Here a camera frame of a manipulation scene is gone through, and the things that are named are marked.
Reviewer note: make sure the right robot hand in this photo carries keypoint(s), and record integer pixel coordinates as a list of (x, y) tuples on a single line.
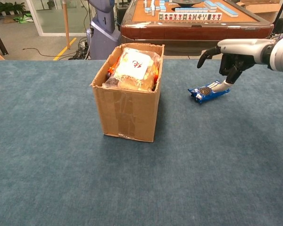
[(243, 49)]

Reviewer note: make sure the blue cookie snack pack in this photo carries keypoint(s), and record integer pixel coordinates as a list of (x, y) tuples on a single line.
[(202, 94)]

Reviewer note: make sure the clear bag of white snacks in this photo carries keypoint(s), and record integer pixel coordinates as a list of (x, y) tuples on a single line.
[(132, 68)]

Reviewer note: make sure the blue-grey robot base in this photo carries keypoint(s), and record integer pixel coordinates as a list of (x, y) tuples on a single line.
[(103, 35)]

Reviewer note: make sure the open cardboard box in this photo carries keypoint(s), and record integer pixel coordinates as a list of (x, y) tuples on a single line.
[(127, 110)]

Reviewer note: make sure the long blue-backed tile row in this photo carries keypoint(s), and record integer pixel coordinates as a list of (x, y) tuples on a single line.
[(226, 10)]

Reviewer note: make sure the face-up mahjong tile row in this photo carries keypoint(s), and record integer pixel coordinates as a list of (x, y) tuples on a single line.
[(191, 16)]

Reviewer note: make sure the brown mahjong table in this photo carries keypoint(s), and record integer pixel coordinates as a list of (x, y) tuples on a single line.
[(179, 33)]

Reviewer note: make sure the short blue-backed tile row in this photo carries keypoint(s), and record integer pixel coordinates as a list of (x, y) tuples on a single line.
[(186, 10)]

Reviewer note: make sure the blue-backed mahjong tile stack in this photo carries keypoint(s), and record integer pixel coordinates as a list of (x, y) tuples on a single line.
[(153, 8)]

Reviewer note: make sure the wooden pole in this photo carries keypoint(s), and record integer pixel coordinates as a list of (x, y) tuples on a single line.
[(66, 26)]

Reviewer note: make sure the blue felt table mat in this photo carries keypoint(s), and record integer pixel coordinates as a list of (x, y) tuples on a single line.
[(49, 141)]

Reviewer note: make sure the green item on floor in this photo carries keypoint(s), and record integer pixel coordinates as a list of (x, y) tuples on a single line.
[(23, 18)]

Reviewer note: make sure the potted green plants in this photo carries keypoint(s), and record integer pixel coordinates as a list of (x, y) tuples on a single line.
[(7, 8)]

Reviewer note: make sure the white glass partition frame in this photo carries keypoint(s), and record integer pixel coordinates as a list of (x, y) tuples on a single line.
[(36, 18)]

